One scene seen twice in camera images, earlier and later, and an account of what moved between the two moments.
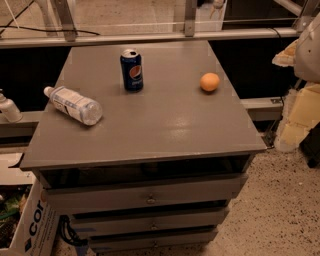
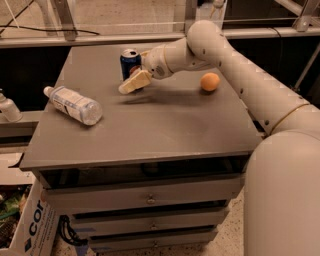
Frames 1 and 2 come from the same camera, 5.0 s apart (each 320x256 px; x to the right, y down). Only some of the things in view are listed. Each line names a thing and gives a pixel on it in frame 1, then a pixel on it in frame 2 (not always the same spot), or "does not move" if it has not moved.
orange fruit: x=209 y=81 does not move
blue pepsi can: x=132 y=70 does not move
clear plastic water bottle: x=71 y=102 does not move
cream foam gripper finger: x=287 y=57 → x=138 y=79
